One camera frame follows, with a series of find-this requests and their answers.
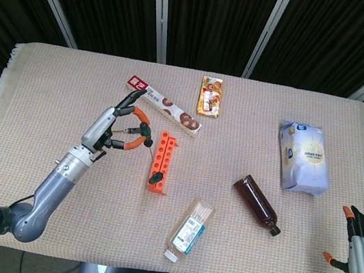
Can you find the brown plastic bottle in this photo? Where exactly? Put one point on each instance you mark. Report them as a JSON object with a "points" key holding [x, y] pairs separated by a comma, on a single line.
{"points": [[254, 201]]}

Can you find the yellow snack box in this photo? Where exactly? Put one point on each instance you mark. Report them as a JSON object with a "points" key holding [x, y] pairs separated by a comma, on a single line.
{"points": [[210, 97]]}

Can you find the clear bottle with blue label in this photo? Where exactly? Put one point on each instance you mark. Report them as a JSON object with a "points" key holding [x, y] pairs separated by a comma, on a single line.
{"points": [[189, 231]]}

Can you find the blue white tissue pack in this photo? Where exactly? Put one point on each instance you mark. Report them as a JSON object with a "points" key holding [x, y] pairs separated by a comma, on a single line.
{"points": [[306, 159]]}

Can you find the orange screwdriver holder rack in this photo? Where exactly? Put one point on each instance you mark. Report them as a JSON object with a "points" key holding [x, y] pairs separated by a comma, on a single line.
{"points": [[160, 161]]}

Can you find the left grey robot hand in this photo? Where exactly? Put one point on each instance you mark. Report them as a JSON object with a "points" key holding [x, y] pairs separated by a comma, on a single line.
{"points": [[98, 126]]}

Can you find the long white baking paper box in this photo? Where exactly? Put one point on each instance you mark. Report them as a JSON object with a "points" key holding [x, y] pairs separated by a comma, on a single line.
{"points": [[172, 109]]}

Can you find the beige woven tablecloth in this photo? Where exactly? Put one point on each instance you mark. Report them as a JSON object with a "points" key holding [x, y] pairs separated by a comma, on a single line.
{"points": [[71, 91]]}

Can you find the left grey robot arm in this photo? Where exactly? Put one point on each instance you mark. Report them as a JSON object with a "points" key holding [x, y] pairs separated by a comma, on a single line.
{"points": [[52, 188]]}

